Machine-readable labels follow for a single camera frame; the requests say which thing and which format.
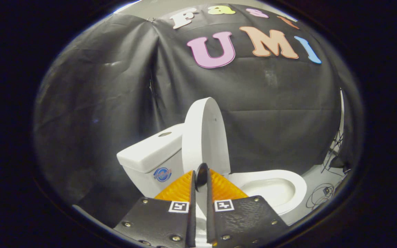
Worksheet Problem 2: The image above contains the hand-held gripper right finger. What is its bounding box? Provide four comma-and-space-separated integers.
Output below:
205, 169, 290, 248

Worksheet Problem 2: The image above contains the black tripod stand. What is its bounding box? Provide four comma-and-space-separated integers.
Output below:
322, 130, 344, 173

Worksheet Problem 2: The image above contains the white toilet lid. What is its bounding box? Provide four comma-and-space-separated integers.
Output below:
182, 97, 232, 246

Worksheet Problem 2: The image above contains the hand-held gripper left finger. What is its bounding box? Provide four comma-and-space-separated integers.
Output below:
113, 170, 197, 248

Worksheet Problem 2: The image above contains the white toilet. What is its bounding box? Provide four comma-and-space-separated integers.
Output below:
116, 123, 308, 226

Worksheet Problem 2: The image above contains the black backdrop cloth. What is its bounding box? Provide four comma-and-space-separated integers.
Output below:
33, 3, 364, 228

